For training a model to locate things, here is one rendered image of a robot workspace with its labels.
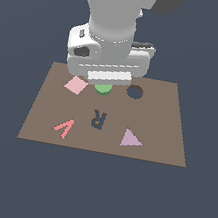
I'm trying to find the purple triangle block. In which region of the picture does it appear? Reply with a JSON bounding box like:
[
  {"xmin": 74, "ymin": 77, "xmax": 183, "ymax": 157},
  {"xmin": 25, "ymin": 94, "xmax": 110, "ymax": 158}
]
[{"xmin": 119, "ymin": 127, "xmax": 146, "ymax": 150}]

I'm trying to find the green round cylinder block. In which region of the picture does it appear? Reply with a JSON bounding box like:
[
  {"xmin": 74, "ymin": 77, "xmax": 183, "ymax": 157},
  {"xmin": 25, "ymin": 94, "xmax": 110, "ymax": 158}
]
[{"xmin": 92, "ymin": 81, "xmax": 114, "ymax": 98}]

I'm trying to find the dark blue letter R block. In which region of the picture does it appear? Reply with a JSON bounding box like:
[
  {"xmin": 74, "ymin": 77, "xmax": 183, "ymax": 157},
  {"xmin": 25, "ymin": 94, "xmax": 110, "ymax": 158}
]
[{"xmin": 89, "ymin": 108, "xmax": 109, "ymax": 132}]

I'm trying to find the pink square block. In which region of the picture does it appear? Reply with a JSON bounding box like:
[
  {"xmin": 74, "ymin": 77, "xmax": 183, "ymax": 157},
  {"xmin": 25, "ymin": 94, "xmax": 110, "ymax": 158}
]
[{"xmin": 62, "ymin": 73, "xmax": 91, "ymax": 97}]

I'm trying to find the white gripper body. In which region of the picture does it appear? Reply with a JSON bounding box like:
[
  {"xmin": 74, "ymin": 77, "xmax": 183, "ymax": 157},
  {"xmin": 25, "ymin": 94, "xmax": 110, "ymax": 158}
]
[{"xmin": 60, "ymin": 19, "xmax": 160, "ymax": 96}]

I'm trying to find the red letter V block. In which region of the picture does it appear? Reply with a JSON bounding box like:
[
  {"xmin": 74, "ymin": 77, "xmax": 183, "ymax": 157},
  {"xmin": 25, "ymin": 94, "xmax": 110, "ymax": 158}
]
[{"xmin": 51, "ymin": 116, "xmax": 77, "ymax": 141}]

